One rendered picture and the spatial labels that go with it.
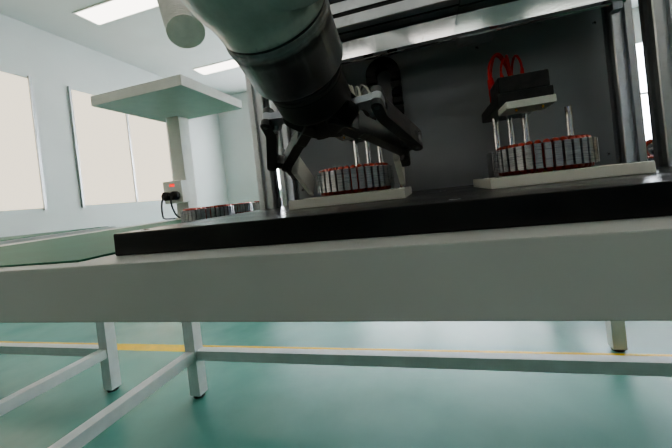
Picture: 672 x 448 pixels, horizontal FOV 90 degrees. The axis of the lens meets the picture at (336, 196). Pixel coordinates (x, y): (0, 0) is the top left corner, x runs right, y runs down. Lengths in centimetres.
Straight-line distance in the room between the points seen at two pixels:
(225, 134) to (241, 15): 812
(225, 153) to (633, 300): 820
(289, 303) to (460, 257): 12
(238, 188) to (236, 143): 104
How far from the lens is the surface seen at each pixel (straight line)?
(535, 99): 52
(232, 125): 828
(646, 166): 45
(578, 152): 45
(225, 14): 25
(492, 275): 22
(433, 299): 23
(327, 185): 45
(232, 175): 818
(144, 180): 647
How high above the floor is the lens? 79
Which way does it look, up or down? 1 degrees down
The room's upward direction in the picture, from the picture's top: 6 degrees counter-clockwise
